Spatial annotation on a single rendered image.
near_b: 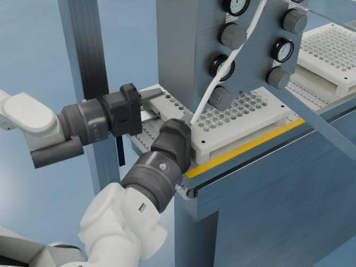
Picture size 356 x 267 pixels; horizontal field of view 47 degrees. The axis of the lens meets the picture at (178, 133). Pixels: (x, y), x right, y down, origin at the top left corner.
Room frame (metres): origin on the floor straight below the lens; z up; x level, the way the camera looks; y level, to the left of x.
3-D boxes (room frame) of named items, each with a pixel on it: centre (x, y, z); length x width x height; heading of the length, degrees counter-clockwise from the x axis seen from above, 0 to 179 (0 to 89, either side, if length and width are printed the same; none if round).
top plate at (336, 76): (0.98, -0.43, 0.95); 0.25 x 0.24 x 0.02; 34
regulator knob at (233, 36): (0.52, -0.08, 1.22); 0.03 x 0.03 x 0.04; 34
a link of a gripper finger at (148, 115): (0.72, 0.06, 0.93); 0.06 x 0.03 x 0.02; 116
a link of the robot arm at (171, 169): (0.54, 0.02, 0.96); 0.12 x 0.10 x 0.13; 156
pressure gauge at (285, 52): (0.59, -0.17, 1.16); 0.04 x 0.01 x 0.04; 124
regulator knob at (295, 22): (0.59, -0.18, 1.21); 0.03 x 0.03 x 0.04; 34
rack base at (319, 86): (0.98, -0.43, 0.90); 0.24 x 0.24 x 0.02; 34
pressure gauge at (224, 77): (0.52, -0.06, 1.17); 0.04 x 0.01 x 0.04; 124
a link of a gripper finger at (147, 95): (0.72, 0.06, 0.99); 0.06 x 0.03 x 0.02; 116
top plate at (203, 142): (0.75, -0.08, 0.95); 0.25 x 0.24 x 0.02; 124
